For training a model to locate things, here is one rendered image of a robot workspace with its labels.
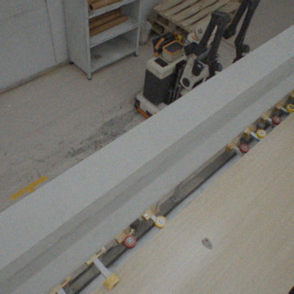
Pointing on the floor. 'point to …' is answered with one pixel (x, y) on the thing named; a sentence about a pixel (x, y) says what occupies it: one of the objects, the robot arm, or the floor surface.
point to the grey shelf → (81, 47)
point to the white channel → (132, 158)
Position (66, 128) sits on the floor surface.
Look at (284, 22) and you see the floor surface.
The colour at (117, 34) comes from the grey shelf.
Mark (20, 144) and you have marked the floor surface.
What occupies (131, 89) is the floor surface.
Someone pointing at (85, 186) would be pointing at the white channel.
